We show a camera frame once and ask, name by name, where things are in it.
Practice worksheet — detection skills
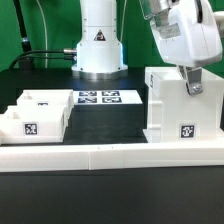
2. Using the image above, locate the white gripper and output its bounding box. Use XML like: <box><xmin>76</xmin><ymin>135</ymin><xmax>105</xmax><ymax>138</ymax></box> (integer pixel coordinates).
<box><xmin>139</xmin><ymin>0</ymin><xmax>223</xmax><ymax>96</ymax></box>

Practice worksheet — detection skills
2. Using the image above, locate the white drawer cabinet box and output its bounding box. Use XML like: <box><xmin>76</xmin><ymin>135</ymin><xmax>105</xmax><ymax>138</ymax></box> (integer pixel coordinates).
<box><xmin>143</xmin><ymin>67</ymin><xmax>224</xmax><ymax>143</ymax></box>

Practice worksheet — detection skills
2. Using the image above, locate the white front drawer with tag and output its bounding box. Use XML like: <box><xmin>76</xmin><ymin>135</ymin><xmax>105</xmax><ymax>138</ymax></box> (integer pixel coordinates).
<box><xmin>0</xmin><ymin>106</ymin><xmax>68</xmax><ymax>144</ymax></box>

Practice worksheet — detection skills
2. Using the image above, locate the white drawer with tag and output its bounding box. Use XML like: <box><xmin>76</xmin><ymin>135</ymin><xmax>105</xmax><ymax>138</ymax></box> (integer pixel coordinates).
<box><xmin>16</xmin><ymin>89</ymin><xmax>74</xmax><ymax>117</ymax></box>
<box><xmin>0</xmin><ymin>106</ymin><xmax>68</xmax><ymax>144</ymax></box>

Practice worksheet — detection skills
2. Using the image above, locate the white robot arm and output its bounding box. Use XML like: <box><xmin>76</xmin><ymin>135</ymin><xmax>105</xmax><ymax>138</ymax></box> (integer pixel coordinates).
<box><xmin>72</xmin><ymin>0</ymin><xmax>224</xmax><ymax>95</ymax></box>

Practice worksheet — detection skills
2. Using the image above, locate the white fiducial tag sheet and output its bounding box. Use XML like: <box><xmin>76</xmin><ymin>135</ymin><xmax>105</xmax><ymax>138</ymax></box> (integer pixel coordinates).
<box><xmin>73</xmin><ymin>90</ymin><xmax>142</xmax><ymax>105</ymax></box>

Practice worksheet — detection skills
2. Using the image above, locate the white U-shaped fence rail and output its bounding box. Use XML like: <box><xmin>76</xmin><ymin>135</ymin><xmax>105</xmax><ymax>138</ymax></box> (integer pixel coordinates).
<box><xmin>0</xmin><ymin>138</ymin><xmax>224</xmax><ymax>173</ymax></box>

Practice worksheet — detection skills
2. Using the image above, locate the white thin cable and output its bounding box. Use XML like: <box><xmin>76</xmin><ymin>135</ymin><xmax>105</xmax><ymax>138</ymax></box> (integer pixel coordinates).
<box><xmin>35</xmin><ymin>0</ymin><xmax>49</xmax><ymax>69</ymax></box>

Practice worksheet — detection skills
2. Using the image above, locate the black cable with connector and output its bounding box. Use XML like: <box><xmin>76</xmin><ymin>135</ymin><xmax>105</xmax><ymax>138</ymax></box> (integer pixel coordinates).
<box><xmin>9</xmin><ymin>48</ymin><xmax>78</xmax><ymax>70</ymax></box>

